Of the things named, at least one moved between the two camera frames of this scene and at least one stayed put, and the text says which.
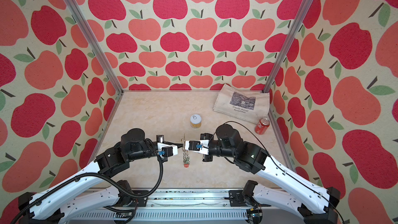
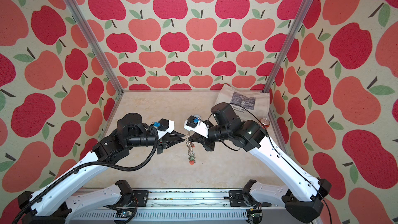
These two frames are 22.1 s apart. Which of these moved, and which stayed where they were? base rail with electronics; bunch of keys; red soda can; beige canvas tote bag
Moved: bunch of keys
Stayed: red soda can; base rail with electronics; beige canvas tote bag
